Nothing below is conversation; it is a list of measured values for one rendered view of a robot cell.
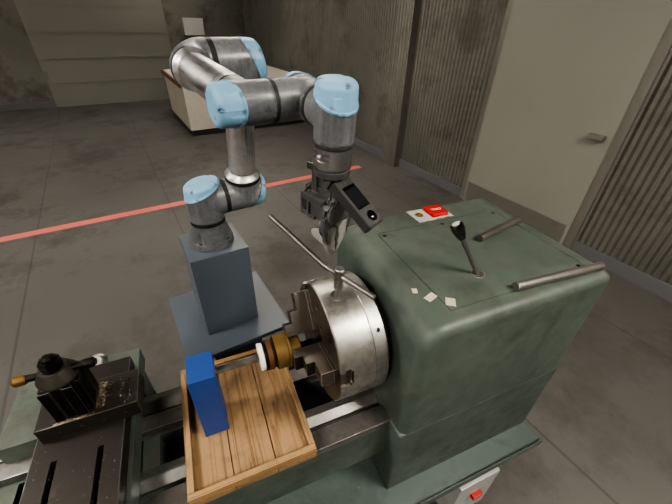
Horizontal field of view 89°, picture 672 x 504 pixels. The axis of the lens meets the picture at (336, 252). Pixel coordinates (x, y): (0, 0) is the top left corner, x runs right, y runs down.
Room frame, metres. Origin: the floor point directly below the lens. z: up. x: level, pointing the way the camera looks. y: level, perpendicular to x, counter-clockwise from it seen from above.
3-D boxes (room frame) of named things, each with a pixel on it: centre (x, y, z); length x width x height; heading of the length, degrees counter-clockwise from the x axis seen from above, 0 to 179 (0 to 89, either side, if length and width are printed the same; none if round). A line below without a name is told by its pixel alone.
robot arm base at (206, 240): (1.04, 0.45, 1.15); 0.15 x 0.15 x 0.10
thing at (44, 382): (0.45, 0.60, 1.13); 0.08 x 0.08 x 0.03
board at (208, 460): (0.52, 0.24, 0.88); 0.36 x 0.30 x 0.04; 24
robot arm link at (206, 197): (1.04, 0.44, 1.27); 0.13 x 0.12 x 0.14; 124
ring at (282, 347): (0.57, 0.13, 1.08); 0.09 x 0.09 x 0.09; 24
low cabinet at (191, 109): (7.25, 2.12, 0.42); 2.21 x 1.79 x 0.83; 122
